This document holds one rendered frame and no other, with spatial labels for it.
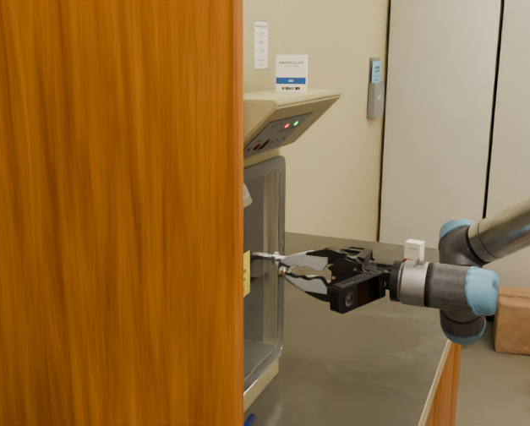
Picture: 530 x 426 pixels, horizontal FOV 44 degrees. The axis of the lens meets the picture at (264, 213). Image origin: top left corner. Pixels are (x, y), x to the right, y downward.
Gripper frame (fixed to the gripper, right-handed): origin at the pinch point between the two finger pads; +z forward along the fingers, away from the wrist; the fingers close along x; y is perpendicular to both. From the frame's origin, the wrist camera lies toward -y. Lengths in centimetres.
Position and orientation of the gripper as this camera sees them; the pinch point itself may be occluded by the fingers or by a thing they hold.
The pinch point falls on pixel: (286, 269)
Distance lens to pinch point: 116.7
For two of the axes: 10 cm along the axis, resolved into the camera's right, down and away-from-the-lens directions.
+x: 0.0, -9.7, -2.3
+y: 3.8, -2.1, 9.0
